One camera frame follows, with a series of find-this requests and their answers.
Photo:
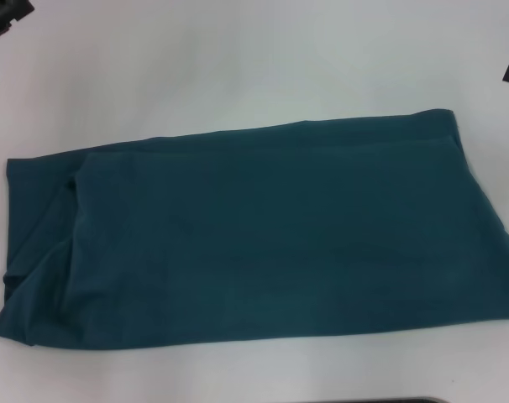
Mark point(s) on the dark flat edge object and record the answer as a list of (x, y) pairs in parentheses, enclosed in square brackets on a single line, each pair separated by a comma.
[(401, 401)]

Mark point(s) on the teal t-shirt with cream lettering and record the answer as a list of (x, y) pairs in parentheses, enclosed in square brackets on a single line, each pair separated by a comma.
[(258, 231)]

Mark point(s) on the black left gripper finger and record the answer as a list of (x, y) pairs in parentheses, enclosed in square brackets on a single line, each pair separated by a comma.
[(4, 17)]

